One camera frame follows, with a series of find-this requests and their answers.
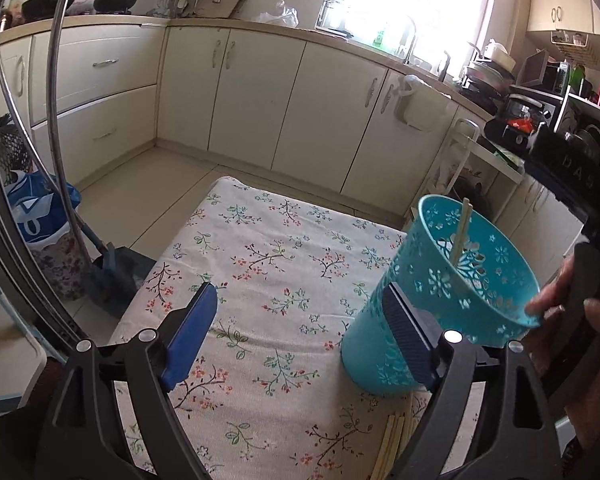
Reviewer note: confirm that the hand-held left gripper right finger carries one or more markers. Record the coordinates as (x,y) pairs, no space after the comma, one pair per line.
(409,340)

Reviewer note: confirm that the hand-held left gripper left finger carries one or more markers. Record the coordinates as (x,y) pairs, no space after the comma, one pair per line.
(195,330)

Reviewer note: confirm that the teal plastic cutout basket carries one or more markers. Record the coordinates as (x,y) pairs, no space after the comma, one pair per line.
(364,327)

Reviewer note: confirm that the wooden chopstick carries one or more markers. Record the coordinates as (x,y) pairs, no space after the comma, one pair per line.
(461,230)
(404,432)
(386,442)

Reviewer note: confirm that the person's right hand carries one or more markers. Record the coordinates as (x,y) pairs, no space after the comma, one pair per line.
(547,297)

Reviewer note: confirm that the dark blue dustpan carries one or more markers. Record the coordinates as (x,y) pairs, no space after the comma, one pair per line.
(114,280)

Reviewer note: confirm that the floral tablecloth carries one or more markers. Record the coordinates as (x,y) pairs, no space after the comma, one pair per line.
(280,285)

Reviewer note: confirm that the green bottle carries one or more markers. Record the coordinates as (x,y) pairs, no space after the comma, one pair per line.
(577,79)

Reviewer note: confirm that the white shelf rack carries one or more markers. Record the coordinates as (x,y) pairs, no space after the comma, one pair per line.
(462,160)

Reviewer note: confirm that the grey microwave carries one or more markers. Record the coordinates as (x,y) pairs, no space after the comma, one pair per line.
(535,71)

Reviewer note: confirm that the floral patterned bag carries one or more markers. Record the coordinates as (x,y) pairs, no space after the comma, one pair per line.
(54,267)

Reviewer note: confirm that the dish rack with dishes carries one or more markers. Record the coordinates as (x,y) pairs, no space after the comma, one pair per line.
(485,72)

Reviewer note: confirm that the blue plastic bag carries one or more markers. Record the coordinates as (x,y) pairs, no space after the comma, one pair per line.
(34,210)

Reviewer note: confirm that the white door-hung bag holder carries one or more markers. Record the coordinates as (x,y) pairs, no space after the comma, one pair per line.
(415,105)

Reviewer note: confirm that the cream base cabinets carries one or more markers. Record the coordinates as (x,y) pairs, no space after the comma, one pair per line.
(280,100)

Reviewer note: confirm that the metal faucet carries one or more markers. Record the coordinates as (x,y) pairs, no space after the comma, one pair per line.
(411,40)

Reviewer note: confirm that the black mesh basket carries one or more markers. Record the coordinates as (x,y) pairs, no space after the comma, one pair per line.
(12,150)

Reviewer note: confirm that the cream drawer cabinet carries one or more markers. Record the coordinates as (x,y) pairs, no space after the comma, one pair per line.
(94,85)

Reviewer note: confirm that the thin metal pole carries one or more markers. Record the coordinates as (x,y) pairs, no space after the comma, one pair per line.
(10,102)

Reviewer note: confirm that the white plastic bag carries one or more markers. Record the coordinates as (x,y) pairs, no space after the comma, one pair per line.
(280,15)

